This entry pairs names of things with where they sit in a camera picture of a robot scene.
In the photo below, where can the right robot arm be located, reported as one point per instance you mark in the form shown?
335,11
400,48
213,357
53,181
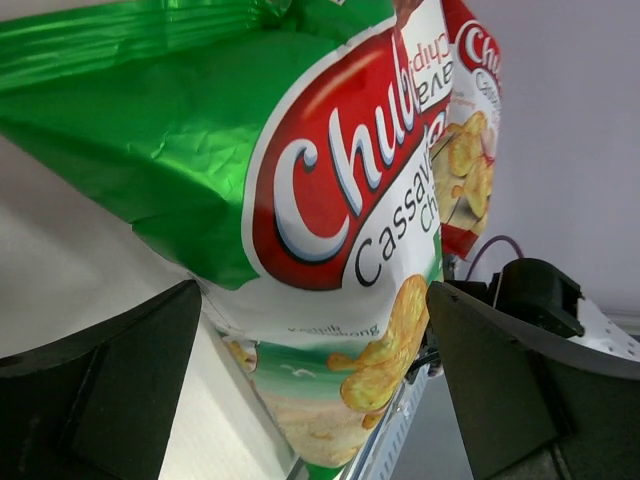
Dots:
536,292

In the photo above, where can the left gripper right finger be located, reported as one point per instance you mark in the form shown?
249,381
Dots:
531,404

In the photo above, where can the red chips bag right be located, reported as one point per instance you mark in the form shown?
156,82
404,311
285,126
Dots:
465,158

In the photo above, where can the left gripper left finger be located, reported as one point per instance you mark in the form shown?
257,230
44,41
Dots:
100,403

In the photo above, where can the brown chips bag right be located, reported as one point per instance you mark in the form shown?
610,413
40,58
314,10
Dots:
430,65

